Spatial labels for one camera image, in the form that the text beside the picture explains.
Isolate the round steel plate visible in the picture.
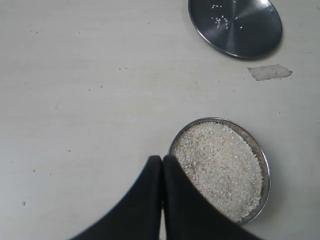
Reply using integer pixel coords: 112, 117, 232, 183
188, 0, 283, 59

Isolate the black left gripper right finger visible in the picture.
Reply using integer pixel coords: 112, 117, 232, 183
163, 155, 253, 240

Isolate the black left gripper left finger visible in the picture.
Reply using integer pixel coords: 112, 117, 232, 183
73, 155, 162, 240

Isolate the clear tape patch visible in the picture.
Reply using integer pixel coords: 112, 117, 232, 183
247, 64, 293, 81

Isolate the steel bowl of rice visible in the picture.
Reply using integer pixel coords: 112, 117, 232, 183
168, 117, 271, 226

